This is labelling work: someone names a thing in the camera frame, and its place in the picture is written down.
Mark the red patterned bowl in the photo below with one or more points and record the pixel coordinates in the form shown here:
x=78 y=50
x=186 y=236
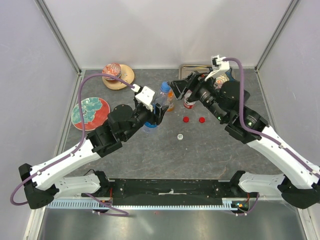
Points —
x=112 y=69

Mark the blue bottle cap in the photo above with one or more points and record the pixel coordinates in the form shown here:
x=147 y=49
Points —
x=165 y=88

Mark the blue star-shaped dish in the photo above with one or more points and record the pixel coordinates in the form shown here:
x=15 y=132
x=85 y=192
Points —
x=230 y=74

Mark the clear bottle red cap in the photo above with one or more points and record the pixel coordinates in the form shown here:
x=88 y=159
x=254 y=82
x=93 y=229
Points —
x=186 y=103

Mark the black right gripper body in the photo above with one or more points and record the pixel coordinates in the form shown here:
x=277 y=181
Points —
x=204 y=91

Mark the small patterned bowl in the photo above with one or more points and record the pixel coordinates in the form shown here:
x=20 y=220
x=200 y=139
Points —
x=220 y=81

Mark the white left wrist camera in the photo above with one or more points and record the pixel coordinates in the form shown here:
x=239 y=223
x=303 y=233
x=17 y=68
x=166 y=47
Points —
x=144 y=95

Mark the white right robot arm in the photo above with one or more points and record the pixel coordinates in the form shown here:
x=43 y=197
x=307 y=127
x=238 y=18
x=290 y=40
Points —
x=299 y=181

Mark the orange drink bottle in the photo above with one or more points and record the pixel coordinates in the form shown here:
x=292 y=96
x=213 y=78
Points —
x=170 y=101

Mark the teal red floral plate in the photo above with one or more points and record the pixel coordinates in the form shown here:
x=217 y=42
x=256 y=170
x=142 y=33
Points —
x=95 y=112

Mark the white orange-bottle cap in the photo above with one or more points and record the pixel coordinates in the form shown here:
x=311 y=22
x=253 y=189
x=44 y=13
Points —
x=180 y=137

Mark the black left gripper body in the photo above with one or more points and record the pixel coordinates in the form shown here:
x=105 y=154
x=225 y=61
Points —
x=146 y=116

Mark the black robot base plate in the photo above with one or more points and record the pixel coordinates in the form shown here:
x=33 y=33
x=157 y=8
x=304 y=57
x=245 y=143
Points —
x=170 y=191

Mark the silver metal tray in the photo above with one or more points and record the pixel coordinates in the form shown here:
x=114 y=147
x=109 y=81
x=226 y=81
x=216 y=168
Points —
x=186 y=69

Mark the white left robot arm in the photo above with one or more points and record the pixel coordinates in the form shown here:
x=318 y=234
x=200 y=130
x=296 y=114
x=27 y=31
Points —
x=48 y=181

